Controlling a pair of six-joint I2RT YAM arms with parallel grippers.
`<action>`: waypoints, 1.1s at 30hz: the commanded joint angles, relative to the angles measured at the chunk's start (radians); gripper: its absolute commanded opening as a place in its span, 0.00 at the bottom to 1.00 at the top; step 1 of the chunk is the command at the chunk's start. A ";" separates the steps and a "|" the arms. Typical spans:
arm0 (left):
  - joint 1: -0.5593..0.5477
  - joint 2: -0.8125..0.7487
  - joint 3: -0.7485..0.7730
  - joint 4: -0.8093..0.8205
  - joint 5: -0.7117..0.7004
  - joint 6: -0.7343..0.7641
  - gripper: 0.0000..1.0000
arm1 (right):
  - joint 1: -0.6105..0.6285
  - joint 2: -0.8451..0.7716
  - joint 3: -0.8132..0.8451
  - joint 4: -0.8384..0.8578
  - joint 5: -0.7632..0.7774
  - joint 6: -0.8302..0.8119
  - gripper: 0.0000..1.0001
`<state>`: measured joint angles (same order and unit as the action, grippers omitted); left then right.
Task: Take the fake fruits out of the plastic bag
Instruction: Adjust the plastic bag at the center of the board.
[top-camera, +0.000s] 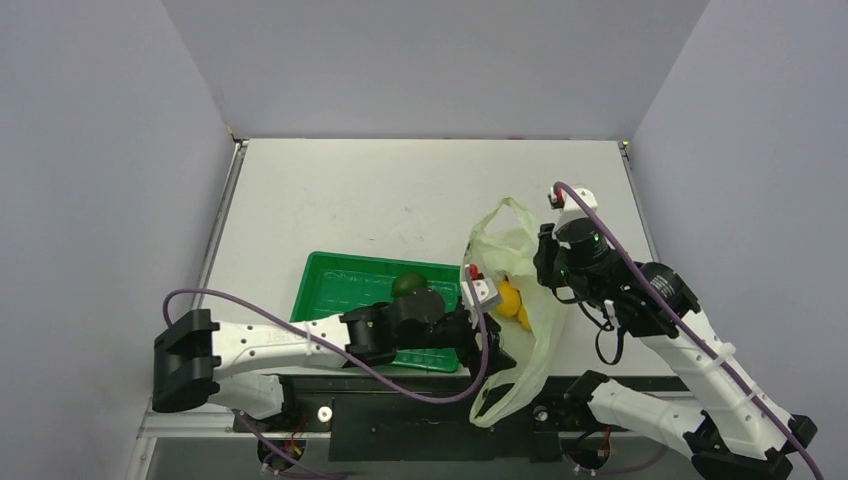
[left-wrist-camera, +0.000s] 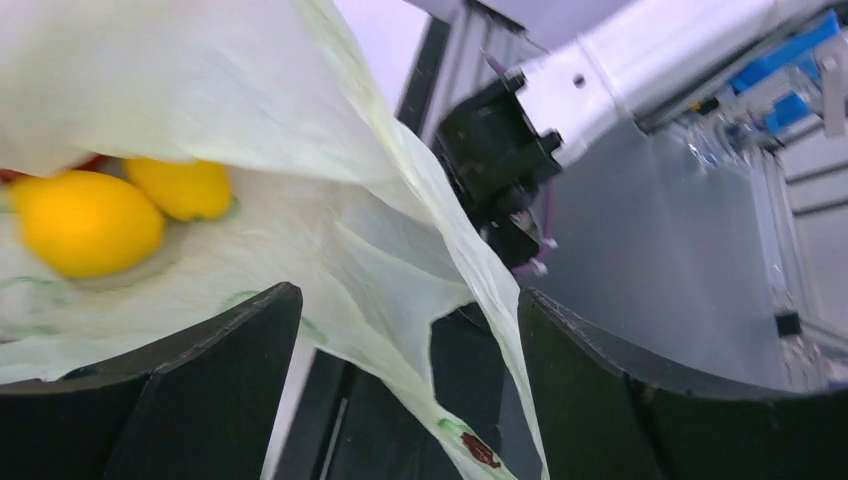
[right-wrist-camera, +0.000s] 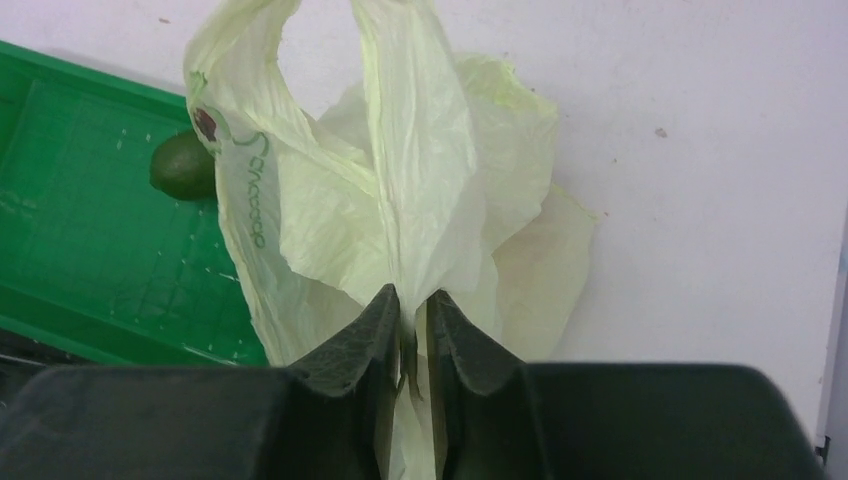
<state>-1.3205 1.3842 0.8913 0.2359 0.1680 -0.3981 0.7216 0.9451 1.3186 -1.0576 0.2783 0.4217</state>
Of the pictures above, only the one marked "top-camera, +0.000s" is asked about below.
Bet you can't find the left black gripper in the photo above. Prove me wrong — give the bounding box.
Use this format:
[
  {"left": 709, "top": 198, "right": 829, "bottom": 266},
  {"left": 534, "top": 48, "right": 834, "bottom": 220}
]
[{"left": 396, "top": 304, "right": 515, "bottom": 376}]

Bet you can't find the fake avocado half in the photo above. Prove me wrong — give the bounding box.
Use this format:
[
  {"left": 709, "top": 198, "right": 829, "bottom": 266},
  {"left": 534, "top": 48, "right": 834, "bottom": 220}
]
[{"left": 390, "top": 272, "right": 429, "bottom": 299}]

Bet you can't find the translucent pale green plastic bag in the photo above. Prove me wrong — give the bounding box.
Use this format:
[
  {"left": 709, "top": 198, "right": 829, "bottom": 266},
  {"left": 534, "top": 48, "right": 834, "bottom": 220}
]
[{"left": 462, "top": 196, "right": 570, "bottom": 428}]

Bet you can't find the yellow fake fruit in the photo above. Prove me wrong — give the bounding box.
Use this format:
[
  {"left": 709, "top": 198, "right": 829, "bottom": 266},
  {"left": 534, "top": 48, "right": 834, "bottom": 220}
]
[
  {"left": 495, "top": 280, "right": 522, "bottom": 318},
  {"left": 516, "top": 306, "right": 532, "bottom": 332}
]

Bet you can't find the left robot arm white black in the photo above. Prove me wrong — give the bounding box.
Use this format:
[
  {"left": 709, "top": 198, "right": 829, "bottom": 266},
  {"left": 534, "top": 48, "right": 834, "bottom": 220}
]
[{"left": 152, "top": 281, "right": 517, "bottom": 430}]

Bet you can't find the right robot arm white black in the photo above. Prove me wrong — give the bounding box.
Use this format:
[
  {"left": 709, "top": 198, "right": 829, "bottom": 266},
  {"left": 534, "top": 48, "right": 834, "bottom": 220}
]
[{"left": 533, "top": 218, "right": 817, "bottom": 479}]

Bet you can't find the green plastic tray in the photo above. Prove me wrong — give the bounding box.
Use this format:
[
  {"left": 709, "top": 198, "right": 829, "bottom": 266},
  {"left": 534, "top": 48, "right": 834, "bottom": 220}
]
[{"left": 290, "top": 250, "right": 465, "bottom": 374}]

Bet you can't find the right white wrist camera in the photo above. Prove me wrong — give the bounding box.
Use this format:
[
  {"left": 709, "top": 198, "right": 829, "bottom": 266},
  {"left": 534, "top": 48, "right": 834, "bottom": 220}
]
[{"left": 548, "top": 186, "right": 598, "bottom": 225}]

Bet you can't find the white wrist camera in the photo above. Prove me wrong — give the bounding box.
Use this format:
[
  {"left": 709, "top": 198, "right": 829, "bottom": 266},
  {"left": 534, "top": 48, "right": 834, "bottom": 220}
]
[
  {"left": 460, "top": 264, "right": 503, "bottom": 312},
  {"left": 548, "top": 186, "right": 598, "bottom": 225}
]

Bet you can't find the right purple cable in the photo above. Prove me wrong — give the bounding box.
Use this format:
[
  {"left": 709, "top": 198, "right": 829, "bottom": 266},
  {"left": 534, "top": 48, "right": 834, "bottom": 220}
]
[{"left": 553, "top": 181, "right": 825, "bottom": 480}]

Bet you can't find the purple cable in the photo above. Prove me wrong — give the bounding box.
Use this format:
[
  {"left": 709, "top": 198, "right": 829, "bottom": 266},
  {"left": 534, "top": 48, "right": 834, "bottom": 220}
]
[
  {"left": 553, "top": 181, "right": 825, "bottom": 480},
  {"left": 163, "top": 264, "right": 492, "bottom": 480}
]

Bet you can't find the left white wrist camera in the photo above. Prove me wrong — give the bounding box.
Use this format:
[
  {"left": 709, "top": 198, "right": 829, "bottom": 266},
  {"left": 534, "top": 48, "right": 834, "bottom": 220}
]
[{"left": 460, "top": 264, "right": 503, "bottom": 312}]

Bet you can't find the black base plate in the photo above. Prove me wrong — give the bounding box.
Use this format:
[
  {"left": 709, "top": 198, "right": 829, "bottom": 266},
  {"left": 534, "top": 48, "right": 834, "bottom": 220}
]
[{"left": 218, "top": 374, "right": 690, "bottom": 464}]

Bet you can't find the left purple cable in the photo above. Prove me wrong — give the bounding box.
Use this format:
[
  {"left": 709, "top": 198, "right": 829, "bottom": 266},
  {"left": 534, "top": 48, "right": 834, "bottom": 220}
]
[{"left": 163, "top": 264, "right": 492, "bottom": 480}]

